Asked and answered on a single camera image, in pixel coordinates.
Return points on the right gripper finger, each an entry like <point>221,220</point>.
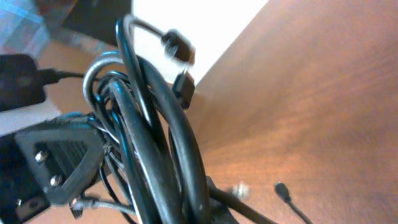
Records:
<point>63,155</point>

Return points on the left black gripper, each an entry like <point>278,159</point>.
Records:
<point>22,83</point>

